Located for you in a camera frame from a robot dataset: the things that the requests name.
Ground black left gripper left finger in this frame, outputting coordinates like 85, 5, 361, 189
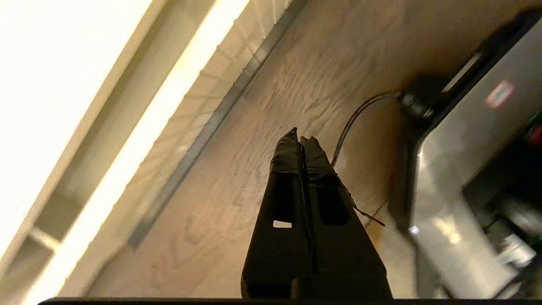
241, 127, 316, 298

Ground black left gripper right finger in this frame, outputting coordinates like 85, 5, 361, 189
300, 136, 393, 298

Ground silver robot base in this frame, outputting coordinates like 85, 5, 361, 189
390, 8, 542, 299

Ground white tv cabinet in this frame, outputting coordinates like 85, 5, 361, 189
0, 0, 170, 272

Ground black floor cable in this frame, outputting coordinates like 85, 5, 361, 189
330, 91, 403, 168

